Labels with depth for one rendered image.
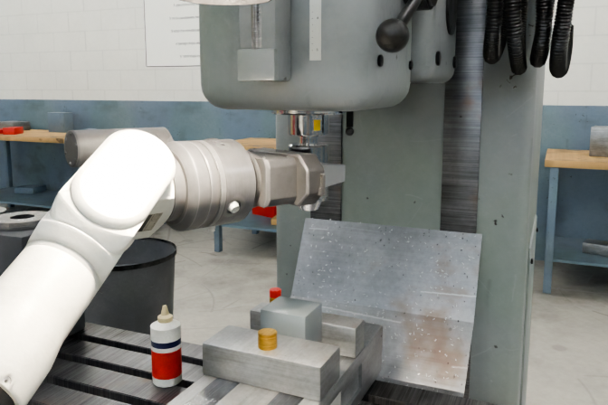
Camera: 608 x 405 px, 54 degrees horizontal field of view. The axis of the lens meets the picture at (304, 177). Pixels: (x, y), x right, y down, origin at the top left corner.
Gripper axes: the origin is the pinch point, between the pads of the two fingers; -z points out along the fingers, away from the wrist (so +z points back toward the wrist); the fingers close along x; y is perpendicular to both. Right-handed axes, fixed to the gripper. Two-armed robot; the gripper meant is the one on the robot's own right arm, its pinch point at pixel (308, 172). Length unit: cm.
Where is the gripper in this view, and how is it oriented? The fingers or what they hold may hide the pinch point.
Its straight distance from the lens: 69.4
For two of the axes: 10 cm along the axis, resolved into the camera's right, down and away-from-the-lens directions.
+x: -6.7, -1.1, 7.4
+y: -0.1, 9.9, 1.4
